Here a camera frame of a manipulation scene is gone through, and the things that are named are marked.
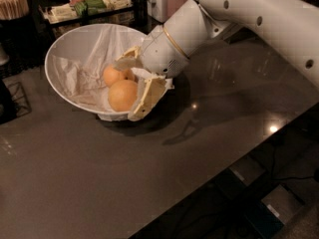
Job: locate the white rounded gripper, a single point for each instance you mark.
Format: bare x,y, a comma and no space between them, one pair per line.
160,55

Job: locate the orange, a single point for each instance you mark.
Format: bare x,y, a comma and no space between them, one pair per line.
112,75
122,95

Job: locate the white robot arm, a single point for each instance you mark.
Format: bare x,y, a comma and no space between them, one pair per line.
290,27

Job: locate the white paper bowl liner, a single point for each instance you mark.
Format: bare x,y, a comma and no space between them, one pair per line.
83,73

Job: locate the white slanted bowl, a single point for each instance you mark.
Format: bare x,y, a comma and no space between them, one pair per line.
73,47

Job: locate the white appliance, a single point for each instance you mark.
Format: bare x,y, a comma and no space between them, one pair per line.
162,0

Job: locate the tray of tea bags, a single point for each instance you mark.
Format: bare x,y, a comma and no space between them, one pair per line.
77,11

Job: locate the far grey floor box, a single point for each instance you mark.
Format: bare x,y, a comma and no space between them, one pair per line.
238,177

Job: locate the grey floor box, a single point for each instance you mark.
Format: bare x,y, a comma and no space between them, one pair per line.
238,177
271,213

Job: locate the cup of wooden stirrers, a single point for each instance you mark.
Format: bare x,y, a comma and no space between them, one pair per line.
13,9

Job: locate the near grey floor box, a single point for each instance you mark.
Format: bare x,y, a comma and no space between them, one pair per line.
271,213

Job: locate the black wire rack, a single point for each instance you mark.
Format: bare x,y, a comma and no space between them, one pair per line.
13,102

